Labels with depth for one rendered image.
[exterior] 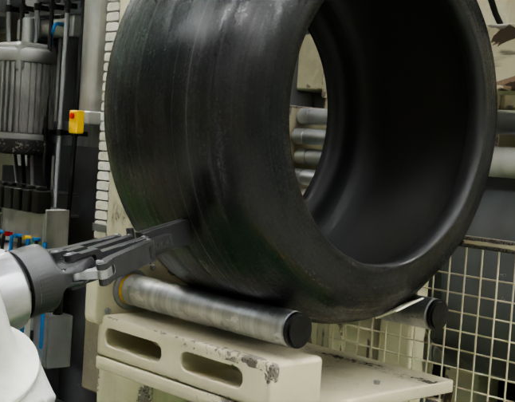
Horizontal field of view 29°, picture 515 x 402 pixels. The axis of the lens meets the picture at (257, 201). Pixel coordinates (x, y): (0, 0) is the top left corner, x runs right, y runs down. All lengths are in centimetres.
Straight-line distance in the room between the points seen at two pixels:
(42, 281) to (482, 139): 68
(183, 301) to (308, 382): 21
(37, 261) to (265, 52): 34
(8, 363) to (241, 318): 46
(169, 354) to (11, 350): 49
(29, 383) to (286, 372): 42
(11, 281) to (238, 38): 37
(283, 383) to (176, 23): 44
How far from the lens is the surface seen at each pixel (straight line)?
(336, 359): 154
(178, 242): 120
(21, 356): 88
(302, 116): 185
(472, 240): 161
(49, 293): 107
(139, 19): 127
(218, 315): 129
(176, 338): 132
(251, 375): 122
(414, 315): 142
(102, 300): 144
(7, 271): 104
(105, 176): 163
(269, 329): 122
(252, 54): 113
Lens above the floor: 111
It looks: 3 degrees down
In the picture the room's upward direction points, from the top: 4 degrees clockwise
